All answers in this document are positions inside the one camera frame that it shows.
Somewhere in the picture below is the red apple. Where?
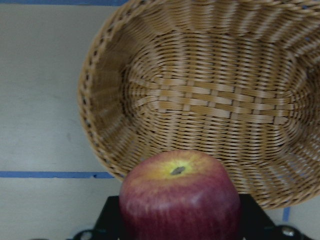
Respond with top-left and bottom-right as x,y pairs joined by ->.
119,150 -> 241,240

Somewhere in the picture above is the wicker basket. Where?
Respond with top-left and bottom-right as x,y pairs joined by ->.
77,0 -> 320,209

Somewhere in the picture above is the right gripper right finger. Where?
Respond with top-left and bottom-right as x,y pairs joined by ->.
239,194 -> 276,232

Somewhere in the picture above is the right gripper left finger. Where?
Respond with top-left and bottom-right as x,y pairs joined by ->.
94,196 -> 123,234

